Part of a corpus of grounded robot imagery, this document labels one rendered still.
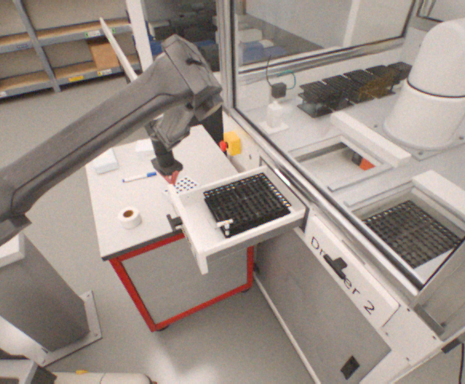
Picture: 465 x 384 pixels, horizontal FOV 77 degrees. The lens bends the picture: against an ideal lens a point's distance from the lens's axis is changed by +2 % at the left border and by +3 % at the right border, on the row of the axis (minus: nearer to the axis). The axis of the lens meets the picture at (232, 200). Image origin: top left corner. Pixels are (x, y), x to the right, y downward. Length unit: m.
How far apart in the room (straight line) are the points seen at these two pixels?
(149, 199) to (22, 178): 0.74
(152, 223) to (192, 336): 0.77
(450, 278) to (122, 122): 0.57
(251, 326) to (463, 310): 1.16
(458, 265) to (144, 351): 1.41
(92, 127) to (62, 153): 0.05
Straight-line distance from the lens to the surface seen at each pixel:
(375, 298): 0.76
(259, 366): 1.58
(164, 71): 0.42
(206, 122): 1.69
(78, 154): 0.43
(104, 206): 1.19
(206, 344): 1.62
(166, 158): 0.94
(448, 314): 0.66
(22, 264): 1.32
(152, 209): 1.11
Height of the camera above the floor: 1.53
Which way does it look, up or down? 45 degrees down
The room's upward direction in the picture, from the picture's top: 3 degrees counter-clockwise
